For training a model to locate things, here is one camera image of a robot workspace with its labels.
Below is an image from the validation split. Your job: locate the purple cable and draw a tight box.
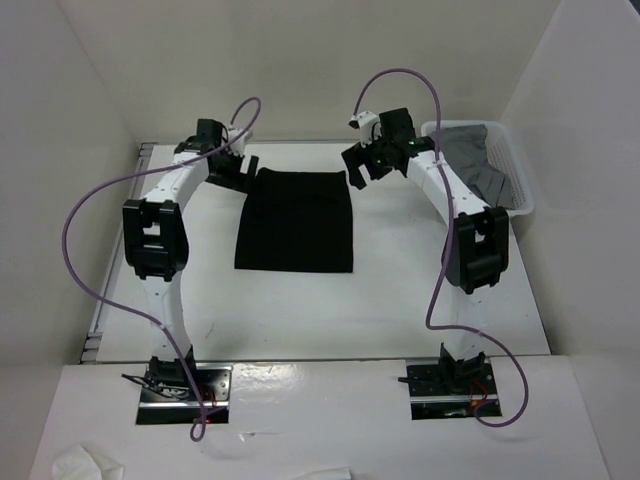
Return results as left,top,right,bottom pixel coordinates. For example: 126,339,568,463
61,96,263,443
353,67,531,428

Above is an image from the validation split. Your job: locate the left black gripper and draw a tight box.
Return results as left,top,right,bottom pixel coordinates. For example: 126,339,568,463
207,147,260,195

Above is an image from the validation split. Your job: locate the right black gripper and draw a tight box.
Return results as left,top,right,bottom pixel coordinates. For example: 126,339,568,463
341,129,392,190

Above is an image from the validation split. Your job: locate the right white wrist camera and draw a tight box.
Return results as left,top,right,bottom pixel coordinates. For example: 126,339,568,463
348,111,380,148

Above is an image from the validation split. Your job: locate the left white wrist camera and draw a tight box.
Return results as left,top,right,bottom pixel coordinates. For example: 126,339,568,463
223,125,253,157

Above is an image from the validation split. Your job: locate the white plastic basket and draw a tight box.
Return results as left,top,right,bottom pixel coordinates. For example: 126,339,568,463
407,120,534,222

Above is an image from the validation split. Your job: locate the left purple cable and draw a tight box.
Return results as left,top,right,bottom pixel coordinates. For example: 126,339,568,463
61,96,263,443

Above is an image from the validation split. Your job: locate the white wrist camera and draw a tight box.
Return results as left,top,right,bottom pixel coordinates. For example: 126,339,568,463
223,125,253,157
348,111,380,148

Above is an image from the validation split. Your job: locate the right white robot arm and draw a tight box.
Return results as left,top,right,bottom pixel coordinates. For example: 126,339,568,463
342,108,509,393

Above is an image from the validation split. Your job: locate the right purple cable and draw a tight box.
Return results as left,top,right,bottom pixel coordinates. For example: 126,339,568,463
353,67,531,428

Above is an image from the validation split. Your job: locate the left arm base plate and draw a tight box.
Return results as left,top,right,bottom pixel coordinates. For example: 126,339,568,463
134,363,233,426

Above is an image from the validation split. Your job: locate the grey skirt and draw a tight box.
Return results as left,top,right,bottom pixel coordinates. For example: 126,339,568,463
439,124,515,209

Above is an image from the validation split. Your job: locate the black skirt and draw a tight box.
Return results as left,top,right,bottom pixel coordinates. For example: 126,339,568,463
234,168,354,274

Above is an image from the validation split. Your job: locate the crumpled white tissue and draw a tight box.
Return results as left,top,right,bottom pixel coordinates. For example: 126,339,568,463
51,445,125,480

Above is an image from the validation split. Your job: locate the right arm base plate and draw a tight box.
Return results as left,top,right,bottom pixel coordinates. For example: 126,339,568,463
398,360,502,421

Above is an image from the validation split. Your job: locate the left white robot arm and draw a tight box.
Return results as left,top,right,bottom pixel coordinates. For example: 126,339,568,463
122,119,258,400

